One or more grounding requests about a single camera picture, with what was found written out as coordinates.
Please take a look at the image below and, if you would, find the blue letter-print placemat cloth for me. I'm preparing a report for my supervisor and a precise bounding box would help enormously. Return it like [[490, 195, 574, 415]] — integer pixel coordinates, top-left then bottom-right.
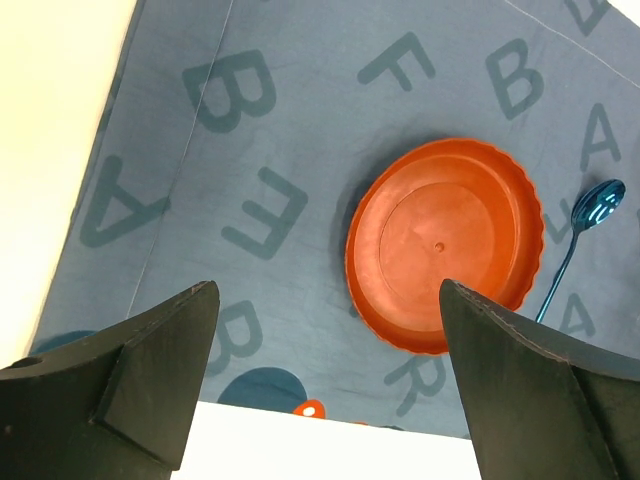
[[33, 1, 639, 437]]

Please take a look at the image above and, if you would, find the red plastic plate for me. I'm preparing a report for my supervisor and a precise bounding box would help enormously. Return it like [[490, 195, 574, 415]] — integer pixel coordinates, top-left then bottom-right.
[[344, 138, 545, 355]]

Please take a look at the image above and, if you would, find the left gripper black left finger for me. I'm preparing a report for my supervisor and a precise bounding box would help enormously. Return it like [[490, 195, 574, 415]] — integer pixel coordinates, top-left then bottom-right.
[[1, 281, 220, 479]]

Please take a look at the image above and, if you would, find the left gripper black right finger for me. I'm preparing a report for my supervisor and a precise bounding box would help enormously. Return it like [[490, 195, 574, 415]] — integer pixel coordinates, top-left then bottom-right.
[[439, 279, 639, 479]]

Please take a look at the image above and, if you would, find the blue metal spoon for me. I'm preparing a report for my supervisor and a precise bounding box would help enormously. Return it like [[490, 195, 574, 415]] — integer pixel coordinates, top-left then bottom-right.
[[534, 178, 627, 324]]

